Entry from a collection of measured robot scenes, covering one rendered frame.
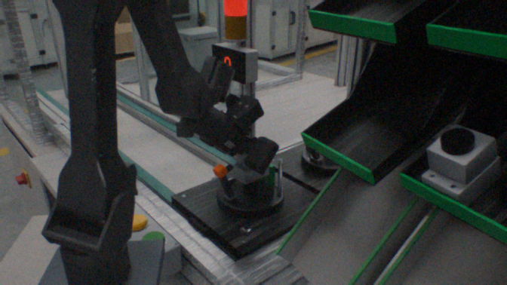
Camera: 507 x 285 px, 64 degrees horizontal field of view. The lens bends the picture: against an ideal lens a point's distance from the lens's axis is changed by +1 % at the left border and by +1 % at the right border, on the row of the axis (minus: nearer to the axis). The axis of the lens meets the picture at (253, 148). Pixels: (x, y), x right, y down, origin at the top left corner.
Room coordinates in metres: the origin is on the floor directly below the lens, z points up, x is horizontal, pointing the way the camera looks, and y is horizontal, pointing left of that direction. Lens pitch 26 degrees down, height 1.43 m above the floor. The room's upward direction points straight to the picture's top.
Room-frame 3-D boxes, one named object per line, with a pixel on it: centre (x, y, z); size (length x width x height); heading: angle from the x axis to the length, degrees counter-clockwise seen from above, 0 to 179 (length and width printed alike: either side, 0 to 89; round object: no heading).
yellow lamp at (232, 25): (0.93, 0.04, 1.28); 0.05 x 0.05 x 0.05
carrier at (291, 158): (0.87, -0.19, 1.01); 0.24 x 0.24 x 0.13; 40
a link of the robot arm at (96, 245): (0.39, 0.20, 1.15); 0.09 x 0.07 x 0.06; 67
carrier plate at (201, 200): (0.71, 0.01, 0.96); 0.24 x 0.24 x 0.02; 40
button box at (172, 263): (0.63, 0.22, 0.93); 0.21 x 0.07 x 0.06; 40
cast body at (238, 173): (0.72, 0.00, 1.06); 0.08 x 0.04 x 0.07; 130
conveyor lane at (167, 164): (0.95, 0.18, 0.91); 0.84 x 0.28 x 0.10; 40
